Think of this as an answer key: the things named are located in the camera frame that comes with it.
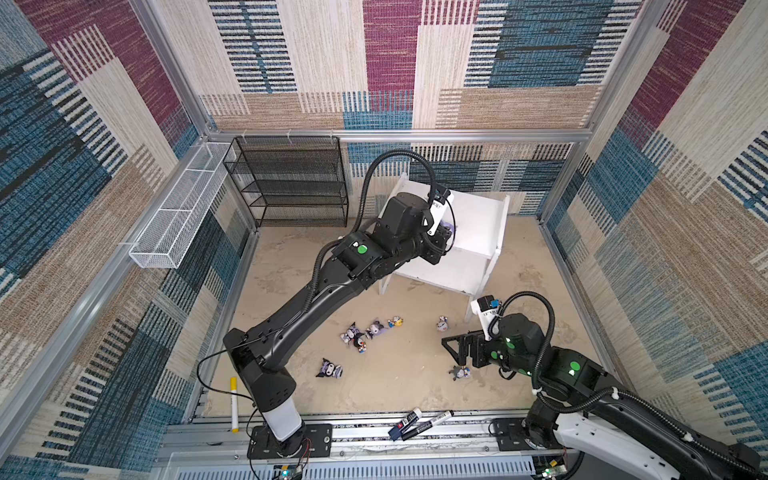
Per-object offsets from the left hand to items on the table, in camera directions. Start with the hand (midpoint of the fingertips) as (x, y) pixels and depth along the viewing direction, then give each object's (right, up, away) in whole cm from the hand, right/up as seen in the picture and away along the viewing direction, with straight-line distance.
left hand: (448, 226), depth 66 cm
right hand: (+4, -28, +7) cm, 29 cm away
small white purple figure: (+3, -27, +25) cm, 37 cm away
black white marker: (-8, -50, +9) cm, 52 cm away
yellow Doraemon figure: (-10, -27, +25) cm, 39 cm away
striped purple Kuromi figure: (-24, -30, +23) cm, 45 cm away
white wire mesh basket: (-65, -3, +4) cm, 65 cm away
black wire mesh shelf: (-48, +20, +44) cm, 67 cm away
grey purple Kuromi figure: (+6, -38, +16) cm, 42 cm away
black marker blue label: (-11, -50, +8) cm, 51 cm away
